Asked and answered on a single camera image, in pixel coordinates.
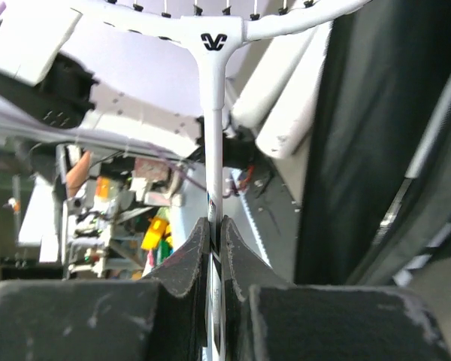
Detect white shuttlecock tube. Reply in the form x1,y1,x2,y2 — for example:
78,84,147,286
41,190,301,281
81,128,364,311
231,22,332,159

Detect white badminton racket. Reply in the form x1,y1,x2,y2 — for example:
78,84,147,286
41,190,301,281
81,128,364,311
68,1,365,360

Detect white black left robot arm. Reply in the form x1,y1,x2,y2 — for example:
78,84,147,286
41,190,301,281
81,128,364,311
0,17,204,159

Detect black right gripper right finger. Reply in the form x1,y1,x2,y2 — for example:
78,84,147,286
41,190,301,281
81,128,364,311
221,217,451,360

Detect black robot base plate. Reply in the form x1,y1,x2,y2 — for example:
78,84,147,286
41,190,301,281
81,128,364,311
233,153,301,281

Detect pink sport racket bag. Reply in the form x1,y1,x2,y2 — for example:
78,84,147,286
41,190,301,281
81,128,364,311
295,1,451,289

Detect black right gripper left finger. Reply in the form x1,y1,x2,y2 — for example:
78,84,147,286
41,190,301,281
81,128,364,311
0,218,210,360

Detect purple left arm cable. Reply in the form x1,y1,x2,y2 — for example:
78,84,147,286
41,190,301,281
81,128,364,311
0,0,211,193

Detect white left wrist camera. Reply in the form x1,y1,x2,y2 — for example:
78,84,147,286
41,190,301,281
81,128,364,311
0,1,82,86

